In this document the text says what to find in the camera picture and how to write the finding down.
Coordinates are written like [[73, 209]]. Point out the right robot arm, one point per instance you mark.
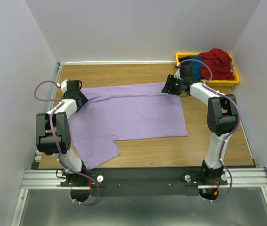
[[223, 118]]

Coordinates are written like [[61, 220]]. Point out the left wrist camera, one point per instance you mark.
[[62, 86]]

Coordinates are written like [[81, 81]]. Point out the black t shirt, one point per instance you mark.
[[184, 60]]

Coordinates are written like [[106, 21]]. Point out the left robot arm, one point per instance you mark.
[[53, 136]]

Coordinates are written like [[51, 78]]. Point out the black mounting base plate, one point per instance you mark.
[[114, 182]]

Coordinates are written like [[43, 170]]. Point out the blue t shirt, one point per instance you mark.
[[196, 66]]

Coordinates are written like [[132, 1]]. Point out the purple t shirt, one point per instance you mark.
[[119, 113]]

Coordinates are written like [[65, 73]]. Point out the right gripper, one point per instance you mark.
[[170, 79]]

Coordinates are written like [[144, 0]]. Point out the red t shirt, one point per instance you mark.
[[219, 63]]

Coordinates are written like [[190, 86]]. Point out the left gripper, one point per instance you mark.
[[84, 99]]

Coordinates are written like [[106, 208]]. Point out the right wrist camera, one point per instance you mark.
[[177, 75]]

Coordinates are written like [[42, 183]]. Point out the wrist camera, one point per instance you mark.
[[62, 86], [177, 75]]

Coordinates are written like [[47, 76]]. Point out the yellow plastic bin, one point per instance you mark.
[[215, 83]]

